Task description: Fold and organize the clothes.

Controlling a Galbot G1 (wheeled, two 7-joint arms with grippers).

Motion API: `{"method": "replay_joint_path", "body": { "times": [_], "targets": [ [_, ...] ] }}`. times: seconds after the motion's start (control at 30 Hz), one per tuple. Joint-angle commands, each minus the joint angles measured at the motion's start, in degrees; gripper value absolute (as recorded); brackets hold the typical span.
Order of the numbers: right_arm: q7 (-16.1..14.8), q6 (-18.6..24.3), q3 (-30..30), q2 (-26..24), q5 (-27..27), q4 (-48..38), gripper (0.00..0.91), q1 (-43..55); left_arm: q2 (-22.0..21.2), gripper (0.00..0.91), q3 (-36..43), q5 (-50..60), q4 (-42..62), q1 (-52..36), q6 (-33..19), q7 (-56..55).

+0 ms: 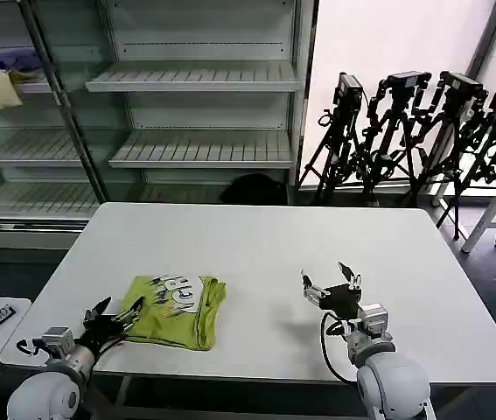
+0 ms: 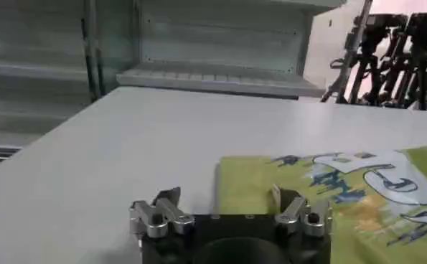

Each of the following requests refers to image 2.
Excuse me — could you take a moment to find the grey metal shelf rack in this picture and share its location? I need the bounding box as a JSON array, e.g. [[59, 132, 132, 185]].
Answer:
[[116, 0, 347, 100], [0, 0, 139, 166]]

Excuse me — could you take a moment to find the black hanging cable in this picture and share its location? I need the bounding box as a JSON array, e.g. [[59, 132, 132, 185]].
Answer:
[[80, 0, 105, 102]]

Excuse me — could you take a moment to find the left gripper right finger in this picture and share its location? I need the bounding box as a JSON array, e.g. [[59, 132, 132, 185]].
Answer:
[[271, 184, 334, 238]]

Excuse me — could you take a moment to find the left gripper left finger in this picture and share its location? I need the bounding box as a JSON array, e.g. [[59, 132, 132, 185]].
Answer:
[[128, 186, 195, 239]]

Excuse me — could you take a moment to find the black tripod stands rack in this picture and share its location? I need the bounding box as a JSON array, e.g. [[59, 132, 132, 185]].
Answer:
[[320, 0, 427, 112]]

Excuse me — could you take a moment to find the green printed t-shirt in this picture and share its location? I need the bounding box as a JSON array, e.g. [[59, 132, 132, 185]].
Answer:
[[215, 143, 427, 264]]

